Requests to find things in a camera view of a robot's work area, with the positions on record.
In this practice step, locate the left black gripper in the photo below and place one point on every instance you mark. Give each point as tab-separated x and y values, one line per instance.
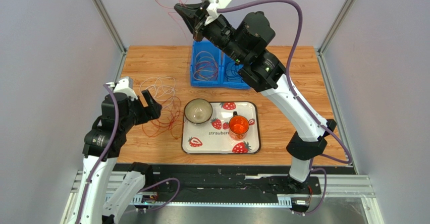
154	108

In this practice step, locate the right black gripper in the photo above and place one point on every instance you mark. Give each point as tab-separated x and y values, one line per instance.
200	23

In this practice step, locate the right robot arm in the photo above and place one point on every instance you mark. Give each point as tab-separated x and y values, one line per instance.
264	72

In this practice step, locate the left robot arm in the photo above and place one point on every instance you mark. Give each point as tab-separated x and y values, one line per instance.
102	146

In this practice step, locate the beige ceramic bowl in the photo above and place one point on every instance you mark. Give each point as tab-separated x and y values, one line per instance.
198	111

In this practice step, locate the left blue plastic bin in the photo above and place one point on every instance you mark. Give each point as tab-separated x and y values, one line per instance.
205	65

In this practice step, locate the blue plastic bin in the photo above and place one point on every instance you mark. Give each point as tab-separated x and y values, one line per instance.
205	65
230	77

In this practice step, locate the strawberry print tray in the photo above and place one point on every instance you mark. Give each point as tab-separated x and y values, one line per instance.
212	136

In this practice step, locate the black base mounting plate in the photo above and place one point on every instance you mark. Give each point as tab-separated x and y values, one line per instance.
229	184

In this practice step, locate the right blue plastic bin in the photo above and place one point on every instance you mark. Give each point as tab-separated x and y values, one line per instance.
230	77

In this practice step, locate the orange transparent mug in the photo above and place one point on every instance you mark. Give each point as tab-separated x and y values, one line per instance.
238	126

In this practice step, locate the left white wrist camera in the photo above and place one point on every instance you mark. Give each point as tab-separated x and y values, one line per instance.
124	85

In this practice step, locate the aluminium frame rail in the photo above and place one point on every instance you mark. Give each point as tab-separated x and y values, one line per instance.
352	192

